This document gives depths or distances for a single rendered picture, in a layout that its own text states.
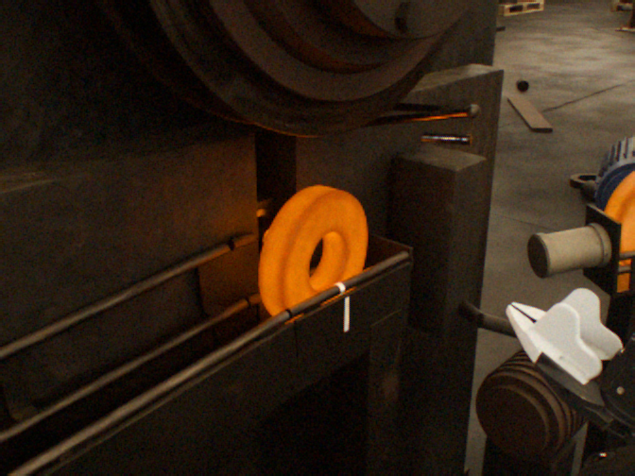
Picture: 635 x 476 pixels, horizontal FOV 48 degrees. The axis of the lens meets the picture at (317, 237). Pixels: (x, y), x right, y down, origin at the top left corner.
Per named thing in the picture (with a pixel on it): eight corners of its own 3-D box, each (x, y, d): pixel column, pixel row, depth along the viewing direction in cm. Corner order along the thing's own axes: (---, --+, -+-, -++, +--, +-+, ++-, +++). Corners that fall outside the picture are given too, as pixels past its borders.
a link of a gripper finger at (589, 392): (560, 335, 60) (656, 402, 56) (552, 349, 61) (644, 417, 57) (533, 357, 57) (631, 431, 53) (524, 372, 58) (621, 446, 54)
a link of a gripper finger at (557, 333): (530, 264, 60) (630, 331, 55) (504, 316, 63) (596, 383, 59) (511, 277, 58) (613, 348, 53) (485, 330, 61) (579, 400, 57)
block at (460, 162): (379, 316, 101) (386, 152, 92) (413, 297, 106) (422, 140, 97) (443, 344, 94) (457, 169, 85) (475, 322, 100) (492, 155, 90)
